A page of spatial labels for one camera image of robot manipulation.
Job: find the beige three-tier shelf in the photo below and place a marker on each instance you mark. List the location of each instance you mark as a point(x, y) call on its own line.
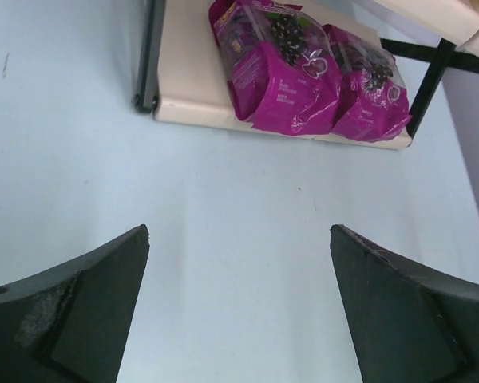
point(181, 77)

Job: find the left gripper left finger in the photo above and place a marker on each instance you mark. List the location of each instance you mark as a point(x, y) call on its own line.
point(70, 323)

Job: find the purple grape candy bag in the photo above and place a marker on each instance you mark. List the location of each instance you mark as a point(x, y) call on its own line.
point(373, 104)
point(280, 71)

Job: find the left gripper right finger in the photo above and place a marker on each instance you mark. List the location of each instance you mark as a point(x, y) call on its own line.
point(408, 322)

